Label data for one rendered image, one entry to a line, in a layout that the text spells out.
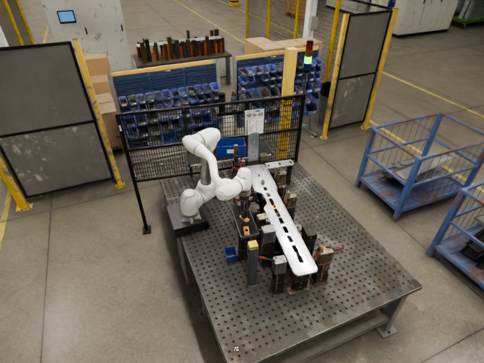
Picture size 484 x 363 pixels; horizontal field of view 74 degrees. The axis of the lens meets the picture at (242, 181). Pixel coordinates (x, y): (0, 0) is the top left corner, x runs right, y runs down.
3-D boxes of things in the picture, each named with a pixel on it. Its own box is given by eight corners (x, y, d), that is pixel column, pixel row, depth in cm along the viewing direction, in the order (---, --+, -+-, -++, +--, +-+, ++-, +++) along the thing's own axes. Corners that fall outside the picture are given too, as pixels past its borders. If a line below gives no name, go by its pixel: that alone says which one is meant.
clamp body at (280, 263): (285, 293, 245) (289, 263, 224) (271, 296, 243) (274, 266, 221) (281, 282, 253) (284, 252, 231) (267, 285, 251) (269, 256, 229)
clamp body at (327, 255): (330, 283, 253) (338, 253, 231) (312, 287, 250) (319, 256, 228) (323, 272, 261) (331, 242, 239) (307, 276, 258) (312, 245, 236)
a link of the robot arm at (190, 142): (193, 145, 238) (207, 138, 246) (178, 135, 246) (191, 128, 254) (194, 159, 246) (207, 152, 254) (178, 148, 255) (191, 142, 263)
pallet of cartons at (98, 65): (121, 117, 635) (107, 64, 572) (77, 124, 614) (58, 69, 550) (117, 95, 725) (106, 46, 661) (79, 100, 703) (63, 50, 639)
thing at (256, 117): (263, 133, 351) (265, 107, 332) (243, 136, 347) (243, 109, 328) (263, 132, 353) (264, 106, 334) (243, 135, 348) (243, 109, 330)
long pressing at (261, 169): (323, 271, 227) (323, 269, 226) (293, 277, 222) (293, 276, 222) (264, 163, 333) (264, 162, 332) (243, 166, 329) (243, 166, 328)
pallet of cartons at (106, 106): (129, 152, 536) (114, 91, 472) (77, 164, 507) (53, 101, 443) (116, 122, 621) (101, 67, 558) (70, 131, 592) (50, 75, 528)
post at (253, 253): (258, 286, 250) (259, 248, 224) (248, 288, 249) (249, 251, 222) (255, 278, 256) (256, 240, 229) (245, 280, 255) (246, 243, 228)
